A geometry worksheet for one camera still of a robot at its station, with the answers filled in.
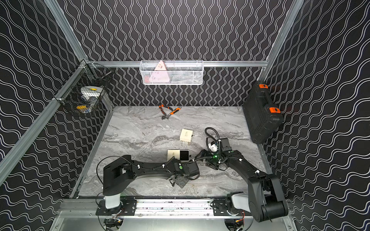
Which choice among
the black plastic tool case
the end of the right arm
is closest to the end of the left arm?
the end of the right arm

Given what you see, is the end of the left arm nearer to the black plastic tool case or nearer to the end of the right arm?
the end of the right arm

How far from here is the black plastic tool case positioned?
82 centimetres
